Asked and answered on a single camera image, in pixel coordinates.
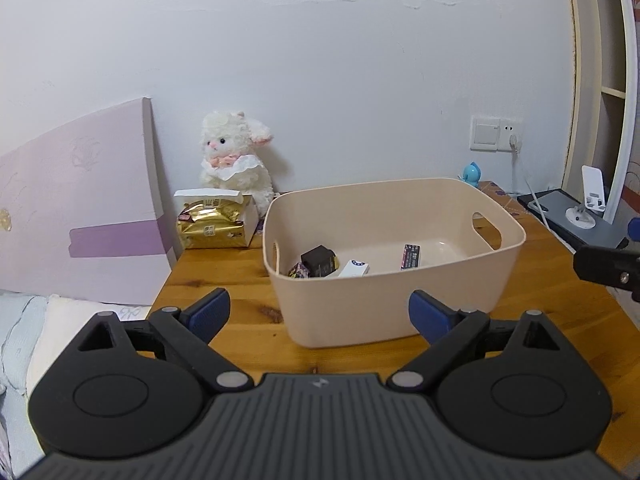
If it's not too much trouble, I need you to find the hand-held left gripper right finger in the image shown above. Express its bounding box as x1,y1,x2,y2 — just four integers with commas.
390,290,567,394

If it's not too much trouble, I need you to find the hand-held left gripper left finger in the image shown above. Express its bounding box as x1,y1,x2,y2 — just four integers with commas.
70,287,253,394

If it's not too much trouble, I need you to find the long dark printed box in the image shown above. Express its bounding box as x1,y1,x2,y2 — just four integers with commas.
400,243,422,271

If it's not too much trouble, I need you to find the beige plastic storage bin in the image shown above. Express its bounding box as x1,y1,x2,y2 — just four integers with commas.
262,177,527,350

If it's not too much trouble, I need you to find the white labelled small box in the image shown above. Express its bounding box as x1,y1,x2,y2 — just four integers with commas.
336,259,371,279

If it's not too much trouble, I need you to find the dark brown small box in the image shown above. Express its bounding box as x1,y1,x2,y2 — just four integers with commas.
300,245,341,279

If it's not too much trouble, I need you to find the grey laptop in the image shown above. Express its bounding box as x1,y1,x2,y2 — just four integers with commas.
517,187,629,251

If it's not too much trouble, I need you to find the white phone stand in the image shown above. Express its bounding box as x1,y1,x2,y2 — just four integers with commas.
565,164,609,231

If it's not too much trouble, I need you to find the gold foil packet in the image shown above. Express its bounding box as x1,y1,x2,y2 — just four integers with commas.
176,198,251,250

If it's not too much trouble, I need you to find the brown printed box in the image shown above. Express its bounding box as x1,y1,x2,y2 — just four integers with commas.
475,180,527,217

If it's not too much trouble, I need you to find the white pillow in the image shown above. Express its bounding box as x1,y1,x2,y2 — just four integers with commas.
25,295,152,397

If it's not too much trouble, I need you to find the white plush sheep toy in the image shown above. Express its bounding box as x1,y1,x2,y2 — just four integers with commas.
199,110,275,217

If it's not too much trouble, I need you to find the purple and white board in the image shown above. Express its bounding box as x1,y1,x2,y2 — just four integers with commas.
0,96,179,307

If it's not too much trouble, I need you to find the white shelf unit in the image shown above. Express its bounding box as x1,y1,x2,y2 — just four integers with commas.
564,0,640,227

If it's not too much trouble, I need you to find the light blue bedding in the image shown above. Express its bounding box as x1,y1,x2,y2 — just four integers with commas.
0,292,49,397

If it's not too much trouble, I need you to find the white plug cable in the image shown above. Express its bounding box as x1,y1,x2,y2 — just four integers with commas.
509,135,553,228

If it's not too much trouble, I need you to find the white wall socket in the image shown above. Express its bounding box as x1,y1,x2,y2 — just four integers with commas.
498,117,524,154

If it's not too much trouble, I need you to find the white wall switch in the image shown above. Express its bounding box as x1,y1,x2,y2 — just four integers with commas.
469,114,501,152

